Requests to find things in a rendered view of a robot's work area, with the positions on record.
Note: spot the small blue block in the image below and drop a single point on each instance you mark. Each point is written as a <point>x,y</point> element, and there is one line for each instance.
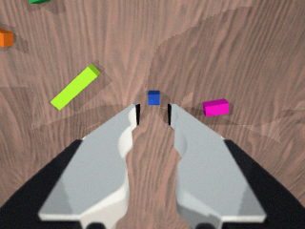
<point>153,97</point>

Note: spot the small magenta block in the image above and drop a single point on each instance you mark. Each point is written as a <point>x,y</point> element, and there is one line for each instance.
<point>216,107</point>

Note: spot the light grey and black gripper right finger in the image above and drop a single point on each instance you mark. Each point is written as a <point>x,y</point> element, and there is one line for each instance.
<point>218,183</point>

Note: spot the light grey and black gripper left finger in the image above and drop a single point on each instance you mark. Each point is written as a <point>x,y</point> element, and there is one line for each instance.
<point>87,182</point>

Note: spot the orange rod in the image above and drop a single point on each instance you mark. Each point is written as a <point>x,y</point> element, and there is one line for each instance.
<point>6,38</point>

